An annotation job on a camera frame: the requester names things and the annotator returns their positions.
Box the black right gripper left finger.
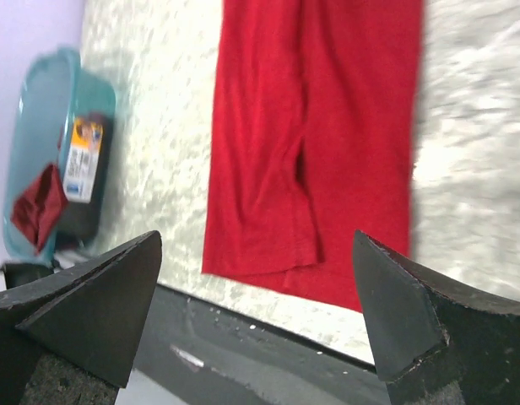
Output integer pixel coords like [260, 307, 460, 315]
[0, 231, 162, 404]

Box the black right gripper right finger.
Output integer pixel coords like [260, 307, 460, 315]
[352, 231, 520, 405]

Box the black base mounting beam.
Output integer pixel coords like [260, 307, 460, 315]
[127, 284, 388, 404]

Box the dark red t shirt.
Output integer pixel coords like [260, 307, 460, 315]
[9, 110, 105, 255]

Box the product label sticker on bin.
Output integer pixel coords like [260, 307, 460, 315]
[62, 117, 104, 203]

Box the clear blue plastic bin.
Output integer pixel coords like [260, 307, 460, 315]
[3, 47, 116, 263]

